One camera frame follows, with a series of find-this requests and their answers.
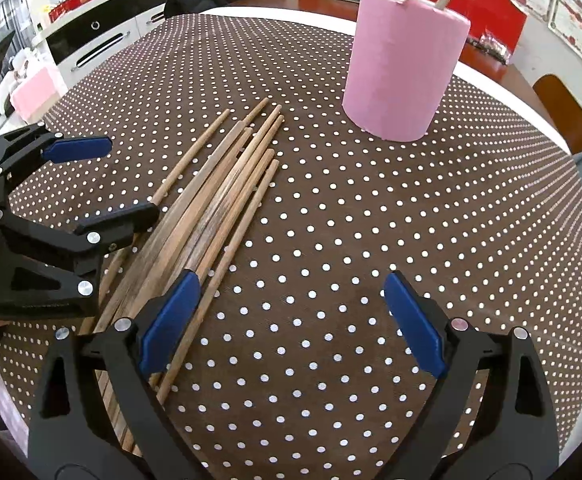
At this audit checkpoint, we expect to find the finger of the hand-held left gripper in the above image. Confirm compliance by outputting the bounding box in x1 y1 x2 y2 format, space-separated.
0 125 113 211
0 202 160 317

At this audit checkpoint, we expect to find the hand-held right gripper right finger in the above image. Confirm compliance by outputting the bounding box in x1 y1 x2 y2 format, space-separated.
382 270 559 480

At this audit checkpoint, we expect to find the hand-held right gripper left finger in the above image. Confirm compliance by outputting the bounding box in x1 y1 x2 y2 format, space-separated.
28 268 207 480

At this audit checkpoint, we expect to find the pile of wooden chopsticks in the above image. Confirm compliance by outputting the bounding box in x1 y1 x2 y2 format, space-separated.
78 98 285 456

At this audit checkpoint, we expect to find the pink cylindrical cup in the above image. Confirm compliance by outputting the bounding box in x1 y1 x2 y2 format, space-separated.
342 0 472 143

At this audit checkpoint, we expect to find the pink cloth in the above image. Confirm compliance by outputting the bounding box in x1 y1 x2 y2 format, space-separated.
11 67 60 123

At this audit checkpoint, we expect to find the brown polka-dot tablecloth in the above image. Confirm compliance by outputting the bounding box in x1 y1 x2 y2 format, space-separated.
0 12 582 480

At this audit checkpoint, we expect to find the black and white sideboard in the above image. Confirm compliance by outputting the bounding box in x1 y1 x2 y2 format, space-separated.
41 0 208 96

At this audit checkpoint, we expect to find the red gift box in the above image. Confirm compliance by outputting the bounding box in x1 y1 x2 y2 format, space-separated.
48 0 102 23

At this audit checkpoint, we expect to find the wooden chair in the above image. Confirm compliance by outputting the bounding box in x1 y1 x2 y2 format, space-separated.
533 74 582 156

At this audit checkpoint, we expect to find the clear candy packet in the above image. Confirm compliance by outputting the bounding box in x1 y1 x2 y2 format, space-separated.
466 30 514 66

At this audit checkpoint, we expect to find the red gift bag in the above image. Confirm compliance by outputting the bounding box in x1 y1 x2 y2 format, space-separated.
411 0 528 43

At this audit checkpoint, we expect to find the group of wall certificates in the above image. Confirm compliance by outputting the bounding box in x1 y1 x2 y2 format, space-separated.
491 0 582 67

